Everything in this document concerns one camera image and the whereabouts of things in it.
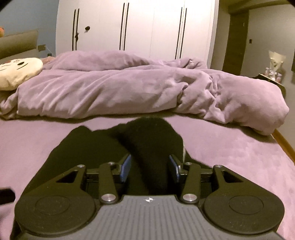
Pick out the wall mounted dark television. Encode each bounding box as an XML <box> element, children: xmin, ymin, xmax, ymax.
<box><xmin>291</xmin><ymin>49</ymin><xmax>295</xmax><ymax>73</ymax></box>

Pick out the black knit sweater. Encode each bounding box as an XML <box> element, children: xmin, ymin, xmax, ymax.
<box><xmin>22</xmin><ymin>116</ymin><xmax>211</xmax><ymax>199</ymax></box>

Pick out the olive green headboard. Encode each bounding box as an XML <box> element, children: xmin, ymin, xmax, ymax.
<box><xmin>0</xmin><ymin>30</ymin><xmax>39</xmax><ymax>59</ymax></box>

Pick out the white bouquet decoration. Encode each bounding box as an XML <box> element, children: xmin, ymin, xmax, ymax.
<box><xmin>265</xmin><ymin>50</ymin><xmax>286</xmax><ymax>83</ymax></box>

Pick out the cream cat face pillow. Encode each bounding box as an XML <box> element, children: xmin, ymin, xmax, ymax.
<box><xmin>1</xmin><ymin>57</ymin><xmax>43</xmax><ymax>91</ymax></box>

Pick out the purple crumpled duvet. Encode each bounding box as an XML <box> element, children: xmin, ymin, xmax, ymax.
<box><xmin>1</xmin><ymin>51</ymin><xmax>289</xmax><ymax>135</ymax></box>

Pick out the white wardrobe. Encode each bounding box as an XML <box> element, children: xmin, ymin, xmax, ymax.
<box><xmin>55</xmin><ymin>1</ymin><xmax>219</xmax><ymax>65</ymax></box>

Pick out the purple fleece bed sheet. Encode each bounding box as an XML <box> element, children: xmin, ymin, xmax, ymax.
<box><xmin>1</xmin><ymin>112</ymin><xmax>294</xmax><ymax>239</ymax></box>

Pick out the dark wooden door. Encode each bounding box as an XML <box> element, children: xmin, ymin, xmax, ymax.
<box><xmin>222</xmin><ymin>11</ymin><xmax>249</xmax><ymax>75</ymax></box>

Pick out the small side table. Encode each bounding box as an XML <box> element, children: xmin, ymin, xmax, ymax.
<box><xmin>254</xmin><ymin>73</ymin><xmax>287</xmax><ymax>99</ymax></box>

